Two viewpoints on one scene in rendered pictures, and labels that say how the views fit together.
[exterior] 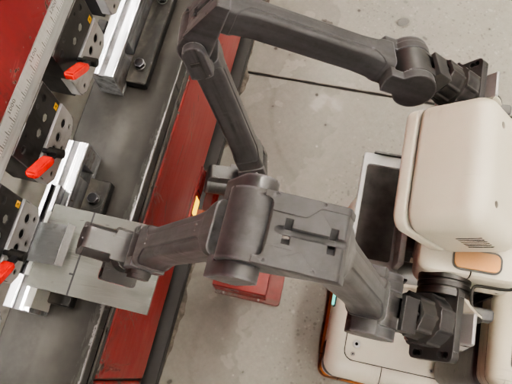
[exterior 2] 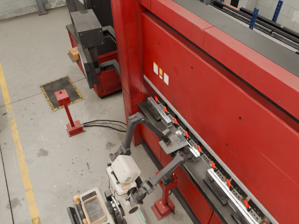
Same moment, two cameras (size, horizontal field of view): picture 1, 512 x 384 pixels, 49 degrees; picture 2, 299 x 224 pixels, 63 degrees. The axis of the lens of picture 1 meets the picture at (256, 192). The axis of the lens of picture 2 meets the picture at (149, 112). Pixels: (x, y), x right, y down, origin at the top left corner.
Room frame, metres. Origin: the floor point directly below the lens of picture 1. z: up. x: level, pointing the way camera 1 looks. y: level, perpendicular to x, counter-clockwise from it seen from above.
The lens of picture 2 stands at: (1.14, -0.99, 3.07)
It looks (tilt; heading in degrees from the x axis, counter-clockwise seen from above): 45 degrees down; 131
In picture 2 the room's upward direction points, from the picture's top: 2 degrees counter-clockwise
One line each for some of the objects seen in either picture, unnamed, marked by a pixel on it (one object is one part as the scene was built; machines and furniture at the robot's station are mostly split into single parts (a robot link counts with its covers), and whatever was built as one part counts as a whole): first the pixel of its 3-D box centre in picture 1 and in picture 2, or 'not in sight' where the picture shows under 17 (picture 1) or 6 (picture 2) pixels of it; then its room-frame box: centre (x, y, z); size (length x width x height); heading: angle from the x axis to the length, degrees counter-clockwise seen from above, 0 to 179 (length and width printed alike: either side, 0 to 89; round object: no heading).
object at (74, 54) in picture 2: not in sight; (77, 52); (-1.92, 0.79, 1.04); 0.30 x 0.26 x 0.12; 160
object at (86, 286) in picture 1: (99, 257); (173, 143); (0.28, 0.34, 1.00); 0.26 x 0.18 x 0.01; 69
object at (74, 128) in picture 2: not in sight; (68, 113); (-1.55, 0.15, 0.41); 0.25 x 0.20 x 0.83; 69
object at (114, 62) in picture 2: not in sight; (112, 70); (-0.97, 0.69, 1.18); 0.40 x 0.24 x 0.07; 159
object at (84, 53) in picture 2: not in sight; (87, 65); (-1.01, 0.36, 1.42); 0.45 x 0.12 x 0.36; 152
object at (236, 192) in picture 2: not in sight; (239, 188); (1.06, 0.20, 1.18); 0.15 x 0.09 x 0.17; 159
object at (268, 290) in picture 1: (251, 270); (162, 206); (0.39, 0.06, 0.06); 0.25 x 0.20 x 0.12; 70
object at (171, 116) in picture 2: not in sight; (174, 113); (0.13, 0.56, 1.18); 0.15 x 0.09 x 0.17; 159
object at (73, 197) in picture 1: (56, 226); (187, 145); (0.39, 0.46, 0.92); 0.39 x 0.06 x 0.10; 159
